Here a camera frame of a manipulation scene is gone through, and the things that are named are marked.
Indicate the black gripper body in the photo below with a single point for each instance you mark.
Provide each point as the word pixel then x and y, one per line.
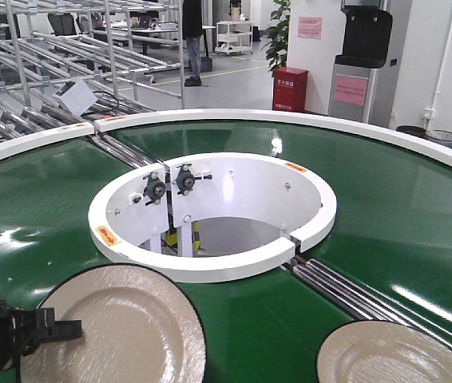
pixel 17 330

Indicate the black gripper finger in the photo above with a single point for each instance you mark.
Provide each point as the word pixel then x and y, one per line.
pixel 48 329

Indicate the beige plate black rim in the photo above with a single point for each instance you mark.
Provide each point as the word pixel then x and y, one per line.
pixel 380 351
pixel 138 326

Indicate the white shelf cart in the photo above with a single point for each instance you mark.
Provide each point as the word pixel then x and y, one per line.
pixel 233 37

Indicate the white control box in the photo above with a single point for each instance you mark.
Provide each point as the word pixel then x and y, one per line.
pixel 75 96

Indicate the metal roller rack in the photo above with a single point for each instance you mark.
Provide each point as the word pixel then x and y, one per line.
pixel 45 43

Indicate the steel conveyor rollers right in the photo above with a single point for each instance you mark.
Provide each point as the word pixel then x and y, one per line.
pixel 362 302

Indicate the red fire extinguisher cabinet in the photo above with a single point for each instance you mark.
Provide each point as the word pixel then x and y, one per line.
pixel 289 89

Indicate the person in dark clothes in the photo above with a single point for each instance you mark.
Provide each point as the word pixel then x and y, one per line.
pixel 191 33

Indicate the green potted plant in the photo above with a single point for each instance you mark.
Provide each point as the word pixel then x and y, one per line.
pixel 278 35

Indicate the black and grey water dispenser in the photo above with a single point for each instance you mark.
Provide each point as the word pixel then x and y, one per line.
pixel 355 71

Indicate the white outer conveyor rim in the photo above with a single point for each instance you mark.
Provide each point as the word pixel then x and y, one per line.
pixel 68 132

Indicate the black bearing mount left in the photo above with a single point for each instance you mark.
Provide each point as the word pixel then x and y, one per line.
pixel 155 189

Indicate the black bearing mount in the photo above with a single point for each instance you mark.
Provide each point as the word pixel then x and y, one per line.
pixel 155 189
pixel 185 179

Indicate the black bearing mount right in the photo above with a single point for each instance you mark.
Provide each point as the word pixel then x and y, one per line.
pixel 185 179

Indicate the pink wall notice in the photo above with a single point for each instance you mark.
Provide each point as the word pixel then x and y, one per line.
pixel 310 28

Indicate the grey wire waste basket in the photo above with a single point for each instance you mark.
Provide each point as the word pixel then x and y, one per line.
pixel 441 137

